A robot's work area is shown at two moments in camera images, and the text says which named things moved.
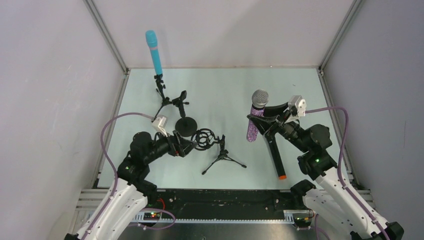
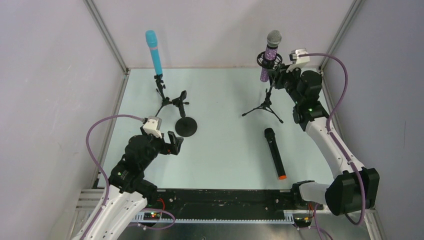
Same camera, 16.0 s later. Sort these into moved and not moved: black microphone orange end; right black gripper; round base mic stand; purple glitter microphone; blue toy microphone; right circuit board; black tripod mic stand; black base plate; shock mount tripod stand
Moved: right black gripper; shock mount tripod stand; purple glitter microphone
Not moved: round base mic stand; blue toy microphone; black microphone orange end; right circuit board; black base plate; black tripod mic stand
